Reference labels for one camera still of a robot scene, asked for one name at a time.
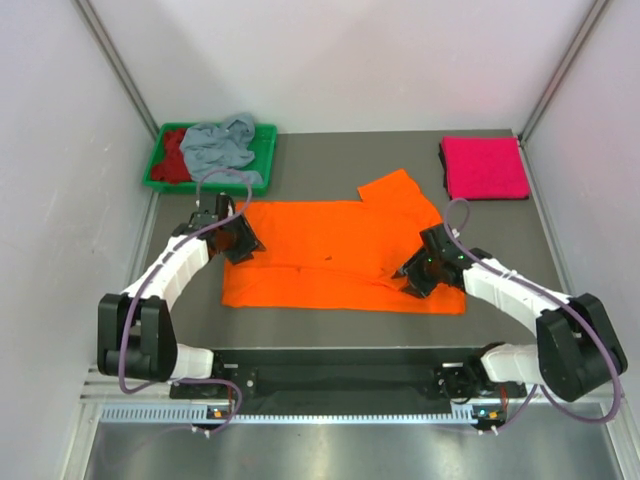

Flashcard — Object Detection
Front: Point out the grey-blue t shirt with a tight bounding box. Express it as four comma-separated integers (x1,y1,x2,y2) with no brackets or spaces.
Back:
180,113,256,184

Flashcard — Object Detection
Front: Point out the dark red t shirt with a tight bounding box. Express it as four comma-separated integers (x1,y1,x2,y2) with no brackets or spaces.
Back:
151,128,191,185

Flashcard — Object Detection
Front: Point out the slotted cable duct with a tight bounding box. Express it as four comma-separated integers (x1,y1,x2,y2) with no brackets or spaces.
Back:
100,403,499,425

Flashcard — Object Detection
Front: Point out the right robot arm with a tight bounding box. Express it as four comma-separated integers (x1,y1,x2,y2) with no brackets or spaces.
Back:
394,224,628,402

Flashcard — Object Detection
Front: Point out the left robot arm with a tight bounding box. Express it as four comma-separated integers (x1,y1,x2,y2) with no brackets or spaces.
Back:
97,193,264,397

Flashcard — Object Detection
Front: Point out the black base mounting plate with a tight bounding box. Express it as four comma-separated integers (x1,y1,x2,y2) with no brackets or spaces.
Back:
168,347,526,404

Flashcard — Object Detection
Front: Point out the orange t shirt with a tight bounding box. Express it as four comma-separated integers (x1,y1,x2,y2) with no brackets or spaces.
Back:
221,169,466,315

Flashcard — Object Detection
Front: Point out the folded pink t shirt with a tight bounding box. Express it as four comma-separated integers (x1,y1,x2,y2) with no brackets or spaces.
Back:
439,135,532,202

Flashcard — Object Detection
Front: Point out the aluminium corner post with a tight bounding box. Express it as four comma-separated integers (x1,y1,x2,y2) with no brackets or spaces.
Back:
71,0,159,138
517,0,612,145

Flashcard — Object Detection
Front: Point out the green plastic bin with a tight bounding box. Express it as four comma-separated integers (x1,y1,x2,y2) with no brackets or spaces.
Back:
141,122,278,197

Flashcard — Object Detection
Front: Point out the aluminium front rail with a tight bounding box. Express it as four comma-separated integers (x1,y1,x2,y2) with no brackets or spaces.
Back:
79,362,626,401

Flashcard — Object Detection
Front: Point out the aluminium corner post left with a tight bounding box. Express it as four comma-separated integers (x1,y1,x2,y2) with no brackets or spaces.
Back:
71,0,159,138

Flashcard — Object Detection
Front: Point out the aluminium corner post right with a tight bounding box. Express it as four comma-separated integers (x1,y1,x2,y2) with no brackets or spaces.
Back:
517,0,612,145

